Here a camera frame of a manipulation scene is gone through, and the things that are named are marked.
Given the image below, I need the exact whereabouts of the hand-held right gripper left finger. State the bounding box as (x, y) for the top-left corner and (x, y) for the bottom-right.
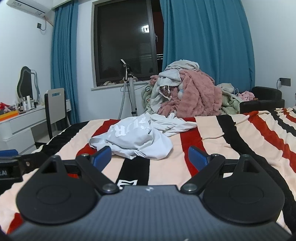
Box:
(40, 146), (120, 194)

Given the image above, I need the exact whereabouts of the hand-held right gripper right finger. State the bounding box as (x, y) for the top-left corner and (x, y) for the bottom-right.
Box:
(180, 146), (261, 194)

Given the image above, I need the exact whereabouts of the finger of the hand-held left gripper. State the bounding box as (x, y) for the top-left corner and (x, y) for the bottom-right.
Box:
(14, 153), (48, 173)

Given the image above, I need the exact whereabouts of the white t-shirt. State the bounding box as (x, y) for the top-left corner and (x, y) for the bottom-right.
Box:
(89, 113), (197, 161)

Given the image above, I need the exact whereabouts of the white dressing table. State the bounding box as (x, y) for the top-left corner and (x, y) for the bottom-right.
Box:
(0, 99), (71, 155)

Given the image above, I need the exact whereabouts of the red black cream striped blanket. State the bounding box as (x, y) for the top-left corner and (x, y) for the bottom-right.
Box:
(0, 107), (296, 235)

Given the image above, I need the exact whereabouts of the orange box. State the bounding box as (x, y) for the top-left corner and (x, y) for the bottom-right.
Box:
(0, 110), (19, 121)

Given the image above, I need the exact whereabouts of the pink fleece blanket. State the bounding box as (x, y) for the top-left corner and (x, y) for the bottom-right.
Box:
(150, 69), (223, 117)

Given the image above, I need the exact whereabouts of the grey black chair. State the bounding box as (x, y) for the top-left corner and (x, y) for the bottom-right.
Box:
(44, 87), (71, 141)

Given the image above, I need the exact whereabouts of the pale green cloth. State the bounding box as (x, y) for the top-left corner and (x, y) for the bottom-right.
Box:
(217, 83), (243, 115)

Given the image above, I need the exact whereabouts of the silver tripod stand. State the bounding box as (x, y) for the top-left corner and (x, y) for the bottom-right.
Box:
(120, 59), (139, 117)

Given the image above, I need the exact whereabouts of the green printed blanket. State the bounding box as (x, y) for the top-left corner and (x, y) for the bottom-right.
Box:
(141, 82), (162, 114)

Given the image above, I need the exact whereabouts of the wavy vanity mirror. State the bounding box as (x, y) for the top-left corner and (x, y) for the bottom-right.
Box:
(18, 66), (40, 104)

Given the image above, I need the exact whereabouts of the small pink cloth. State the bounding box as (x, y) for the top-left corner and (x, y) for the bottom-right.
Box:
(238, 91), (255, 101)

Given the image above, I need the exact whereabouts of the grey hoodie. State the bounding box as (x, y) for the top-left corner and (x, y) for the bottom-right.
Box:
(151, 69), (184, 114)

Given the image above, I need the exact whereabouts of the black armchair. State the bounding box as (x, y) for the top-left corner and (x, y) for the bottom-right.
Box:
(239, 86), (285, 114)

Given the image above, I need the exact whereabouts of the narrow blue curtain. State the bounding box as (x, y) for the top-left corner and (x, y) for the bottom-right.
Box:
(50, 0), (80, 127)

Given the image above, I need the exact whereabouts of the cream garment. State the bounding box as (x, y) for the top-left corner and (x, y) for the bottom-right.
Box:
(165, 59), (200, 71)

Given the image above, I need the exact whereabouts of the dark window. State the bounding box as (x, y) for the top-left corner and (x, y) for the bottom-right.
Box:
(91, 0), (165, 88)

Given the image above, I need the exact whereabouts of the wide blue curtain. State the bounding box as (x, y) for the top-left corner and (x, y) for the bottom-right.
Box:
(159, 0), (256, 93)

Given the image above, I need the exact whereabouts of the white air conditioner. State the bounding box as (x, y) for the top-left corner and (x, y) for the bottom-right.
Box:
(6, 0), (50, 18)

